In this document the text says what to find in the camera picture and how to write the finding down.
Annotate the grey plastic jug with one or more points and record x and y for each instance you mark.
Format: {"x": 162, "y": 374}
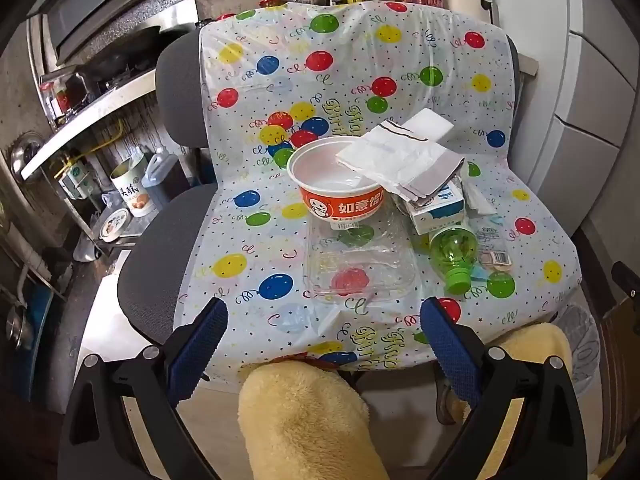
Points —
{"x": 160, "y": 177}

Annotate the white foam block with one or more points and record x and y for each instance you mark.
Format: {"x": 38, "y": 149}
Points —
{"x": 430, "y": 122}

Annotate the green plastic bottle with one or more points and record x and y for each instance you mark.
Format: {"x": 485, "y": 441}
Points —
{"x": 452, "y": 250}

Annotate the white kitchen counter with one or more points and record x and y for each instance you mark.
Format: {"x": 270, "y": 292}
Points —
{"x": 85, "y": 120}

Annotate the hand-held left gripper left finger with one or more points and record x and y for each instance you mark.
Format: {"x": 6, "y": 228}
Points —
{"x": 196, "y": 355}

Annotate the person's right leg yellow fleece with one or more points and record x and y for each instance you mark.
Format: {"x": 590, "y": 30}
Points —
{"x": 535, "y": 345}

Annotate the clear plastic food container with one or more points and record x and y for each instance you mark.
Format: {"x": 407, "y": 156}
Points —
{"x": 360, "y": 260}

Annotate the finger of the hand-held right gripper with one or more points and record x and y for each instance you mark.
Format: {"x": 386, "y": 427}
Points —
{"x": 627, "y": 272}

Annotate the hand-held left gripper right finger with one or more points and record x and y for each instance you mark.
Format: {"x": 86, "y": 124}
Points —
{"x": 451, "y": 354}

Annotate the balloon-print plastic chair cover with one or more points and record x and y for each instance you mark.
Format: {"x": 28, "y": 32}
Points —
{"x": 250, "y": 240}

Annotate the grey slipper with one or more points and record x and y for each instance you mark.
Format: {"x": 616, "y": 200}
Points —
{"x": 447, "y": 400}

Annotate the white paper with grey stripe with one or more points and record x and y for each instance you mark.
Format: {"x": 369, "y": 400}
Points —
{"x": 395, "y": 160}

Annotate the clear labelled wrapper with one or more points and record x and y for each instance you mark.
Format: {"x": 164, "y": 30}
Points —
{"x": 492, "y": 255}

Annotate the green white box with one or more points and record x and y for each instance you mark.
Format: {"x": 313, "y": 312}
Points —
{"x": 76, "y": 180}

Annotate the grey office chair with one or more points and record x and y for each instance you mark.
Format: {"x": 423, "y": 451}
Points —
{"x": 150, "y": 270}

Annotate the black wok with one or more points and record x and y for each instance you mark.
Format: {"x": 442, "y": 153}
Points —
{"x": 122, "y": 52}

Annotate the round printed tin can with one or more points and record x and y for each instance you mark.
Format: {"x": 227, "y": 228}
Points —
{"x": 131, "y": 190}

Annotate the red paper noodle bowl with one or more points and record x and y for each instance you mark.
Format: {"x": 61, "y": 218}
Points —
{"x": 345, "y": 205}

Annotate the blue white milk carton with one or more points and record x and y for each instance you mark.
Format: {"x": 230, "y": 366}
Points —
{"x": 440, "y": 207}

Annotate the crumpled white tissue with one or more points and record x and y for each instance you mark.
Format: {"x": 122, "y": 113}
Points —
{"x": 477, "y": 200}

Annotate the steel pot lid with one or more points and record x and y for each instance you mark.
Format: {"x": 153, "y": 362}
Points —
{"x": 25, "y": 155}

